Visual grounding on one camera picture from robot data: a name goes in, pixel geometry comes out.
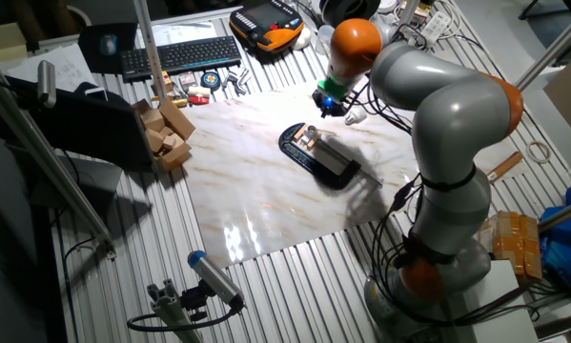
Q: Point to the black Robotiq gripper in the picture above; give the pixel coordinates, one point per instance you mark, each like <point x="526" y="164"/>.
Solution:
<point x="328" y="100"/>

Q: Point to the white light bulb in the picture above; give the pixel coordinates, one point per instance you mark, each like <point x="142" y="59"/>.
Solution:
<point x="355" y="115"/>

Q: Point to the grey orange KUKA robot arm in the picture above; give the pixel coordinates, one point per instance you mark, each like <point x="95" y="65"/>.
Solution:
<point x="456" y="124"/>

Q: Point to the black iron C-clamp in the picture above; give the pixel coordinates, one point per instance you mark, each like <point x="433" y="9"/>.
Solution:
<point x="332" y="178"/>

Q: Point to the clear jar white lid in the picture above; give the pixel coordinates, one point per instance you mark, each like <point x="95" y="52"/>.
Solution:
<point x="324" y="38"/>

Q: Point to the white egg-shaped object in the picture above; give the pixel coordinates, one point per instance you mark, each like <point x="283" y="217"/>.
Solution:
<point x="303" y="38"/>

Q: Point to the silver metal pipe fitting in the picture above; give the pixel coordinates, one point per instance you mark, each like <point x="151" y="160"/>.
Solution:
<point x="236" y="81"/>

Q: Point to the black round device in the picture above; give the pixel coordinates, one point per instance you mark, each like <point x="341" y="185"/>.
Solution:
<point x="349" y="8"/>

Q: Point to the marble pattern mat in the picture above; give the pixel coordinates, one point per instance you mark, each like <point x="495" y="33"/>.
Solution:
<point x="256" y="190"/>

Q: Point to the orange black teach pendant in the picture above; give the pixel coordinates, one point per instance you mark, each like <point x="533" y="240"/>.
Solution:
<point x="266" y="24"/>

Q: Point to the black blue tape measure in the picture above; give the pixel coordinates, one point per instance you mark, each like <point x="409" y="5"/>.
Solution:
<point x="211" y="82"/>

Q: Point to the white power strip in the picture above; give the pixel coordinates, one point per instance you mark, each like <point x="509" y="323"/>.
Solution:
<point x="435" y="26"/>

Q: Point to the white red pipe valve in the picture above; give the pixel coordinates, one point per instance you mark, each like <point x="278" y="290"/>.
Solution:
<point x="199" y="95"/>

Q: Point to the small red white box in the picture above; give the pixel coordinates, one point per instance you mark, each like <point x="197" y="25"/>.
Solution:
<point x="187" y="80"/>

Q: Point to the brass pipe fitting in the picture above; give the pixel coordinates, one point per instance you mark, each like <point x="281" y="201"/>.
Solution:
<point x="177" y="101"/>

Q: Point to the black keyboard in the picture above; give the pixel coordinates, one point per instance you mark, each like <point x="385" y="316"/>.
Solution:
<point x="180" y="57"/>

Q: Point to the open cardboard box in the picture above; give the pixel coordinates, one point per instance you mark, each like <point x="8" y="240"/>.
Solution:
<point x="168" y="133"/>

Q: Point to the printed paper sheet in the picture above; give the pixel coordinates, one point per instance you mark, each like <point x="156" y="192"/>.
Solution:
<point x="180" y="33"/>

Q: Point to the taped cardboard package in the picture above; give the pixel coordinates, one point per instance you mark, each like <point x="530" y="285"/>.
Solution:
<point x="509" y="243"/>

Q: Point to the dark computer mouse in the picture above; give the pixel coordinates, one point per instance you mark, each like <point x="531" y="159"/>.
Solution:
<point x="108" y="45"/>

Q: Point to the black laptop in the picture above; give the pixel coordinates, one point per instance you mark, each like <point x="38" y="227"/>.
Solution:
<point x="89" y="128"/>

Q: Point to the black mouse pad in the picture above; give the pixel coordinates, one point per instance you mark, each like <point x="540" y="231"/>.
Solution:
<point x="87" y="52"/>

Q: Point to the short aluminium profile stand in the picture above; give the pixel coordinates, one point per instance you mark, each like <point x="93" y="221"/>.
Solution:
<point x="170" y="309"/>

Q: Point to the blue bag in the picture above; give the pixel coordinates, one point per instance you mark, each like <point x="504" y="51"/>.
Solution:
<point x="568" y="248"/>

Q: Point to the white paper sheet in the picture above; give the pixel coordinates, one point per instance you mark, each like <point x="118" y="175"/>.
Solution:
<point x="51" y="66"/>

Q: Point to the long aluminium bar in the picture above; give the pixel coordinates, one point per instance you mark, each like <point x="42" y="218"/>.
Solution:
<point x="42" y="157"/>

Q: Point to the tan cardboard box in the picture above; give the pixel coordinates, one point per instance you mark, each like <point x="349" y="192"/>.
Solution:
<point x="4" y="43"/>

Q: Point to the aluminium profile post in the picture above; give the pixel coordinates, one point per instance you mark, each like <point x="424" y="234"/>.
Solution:
<point x="149" y="47"/>
<point x="554" y="45"/>
<point x="409" y="12"/>
<point x="564" y="214"/>

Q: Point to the silver camera blue cap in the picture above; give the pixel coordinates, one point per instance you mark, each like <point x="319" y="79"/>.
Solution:
<point x="216" y="278"/>

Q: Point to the silver camera on bar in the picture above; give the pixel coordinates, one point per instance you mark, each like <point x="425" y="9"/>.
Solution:
<point x="46" y="83"/>

